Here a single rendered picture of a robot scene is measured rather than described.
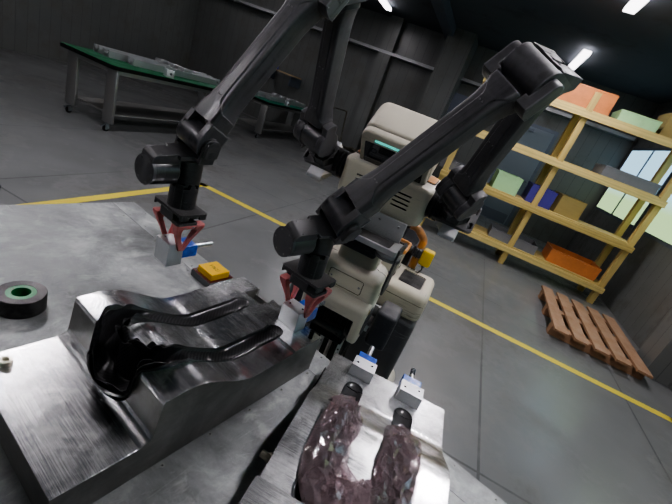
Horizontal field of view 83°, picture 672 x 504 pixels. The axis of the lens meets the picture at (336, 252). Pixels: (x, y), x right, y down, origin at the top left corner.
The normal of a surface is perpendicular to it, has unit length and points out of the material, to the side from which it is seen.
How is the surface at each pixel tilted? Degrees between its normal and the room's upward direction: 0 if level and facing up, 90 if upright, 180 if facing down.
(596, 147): 90
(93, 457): 0
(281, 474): 3
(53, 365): 0
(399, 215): 98
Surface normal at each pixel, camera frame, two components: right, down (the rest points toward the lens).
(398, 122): 0.00, -0.47
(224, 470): 0.33, -0.87
